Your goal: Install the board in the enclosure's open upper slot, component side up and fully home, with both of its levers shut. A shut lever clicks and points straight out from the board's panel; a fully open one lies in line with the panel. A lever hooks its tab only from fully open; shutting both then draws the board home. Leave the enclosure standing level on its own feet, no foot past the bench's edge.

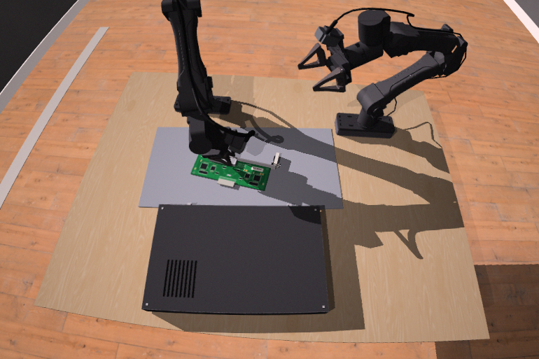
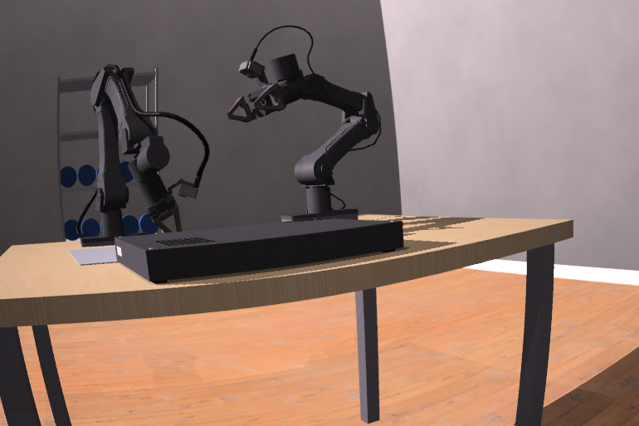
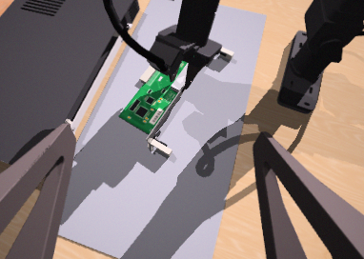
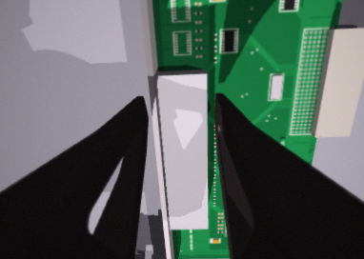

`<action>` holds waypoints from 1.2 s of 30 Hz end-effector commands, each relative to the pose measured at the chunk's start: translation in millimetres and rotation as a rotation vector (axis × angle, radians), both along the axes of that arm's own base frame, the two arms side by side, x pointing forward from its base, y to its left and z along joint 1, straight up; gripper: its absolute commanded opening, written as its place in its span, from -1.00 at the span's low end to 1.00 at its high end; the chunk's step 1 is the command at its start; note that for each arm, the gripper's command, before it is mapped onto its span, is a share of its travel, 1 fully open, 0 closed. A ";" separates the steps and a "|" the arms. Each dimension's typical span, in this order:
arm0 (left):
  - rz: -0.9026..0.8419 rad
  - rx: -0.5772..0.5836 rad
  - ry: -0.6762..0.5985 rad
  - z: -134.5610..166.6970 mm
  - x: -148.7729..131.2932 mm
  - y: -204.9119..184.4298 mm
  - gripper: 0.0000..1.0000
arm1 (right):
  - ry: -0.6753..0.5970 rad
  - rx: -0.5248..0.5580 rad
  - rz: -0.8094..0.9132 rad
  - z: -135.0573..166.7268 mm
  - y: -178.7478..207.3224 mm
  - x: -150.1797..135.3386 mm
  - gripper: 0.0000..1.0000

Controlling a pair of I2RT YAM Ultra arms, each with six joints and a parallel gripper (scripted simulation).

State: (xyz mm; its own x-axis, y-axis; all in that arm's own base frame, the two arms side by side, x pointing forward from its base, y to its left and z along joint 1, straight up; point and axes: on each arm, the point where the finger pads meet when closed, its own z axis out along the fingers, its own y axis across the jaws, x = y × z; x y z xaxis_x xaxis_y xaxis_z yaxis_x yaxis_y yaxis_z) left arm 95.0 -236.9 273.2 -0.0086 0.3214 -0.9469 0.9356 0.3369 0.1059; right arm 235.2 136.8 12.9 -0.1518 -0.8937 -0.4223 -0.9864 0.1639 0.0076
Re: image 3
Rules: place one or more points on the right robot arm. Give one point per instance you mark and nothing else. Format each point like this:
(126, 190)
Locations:
(330, 26)

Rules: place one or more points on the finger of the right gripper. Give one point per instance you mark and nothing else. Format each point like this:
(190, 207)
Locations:
(173, 77)
(191, 73)

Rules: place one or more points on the grey flat mat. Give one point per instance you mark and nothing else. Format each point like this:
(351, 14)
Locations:
(134, 203)

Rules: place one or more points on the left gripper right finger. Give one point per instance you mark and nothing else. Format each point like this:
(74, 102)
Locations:
(337, 223)

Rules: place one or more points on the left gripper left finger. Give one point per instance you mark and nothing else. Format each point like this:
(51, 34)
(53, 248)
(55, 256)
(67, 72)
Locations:
(51, 157)

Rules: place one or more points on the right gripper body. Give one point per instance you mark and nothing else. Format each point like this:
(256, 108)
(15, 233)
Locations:
(190, 29)

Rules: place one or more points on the black metal enclosure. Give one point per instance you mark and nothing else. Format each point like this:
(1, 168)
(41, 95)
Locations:
(49, 49)

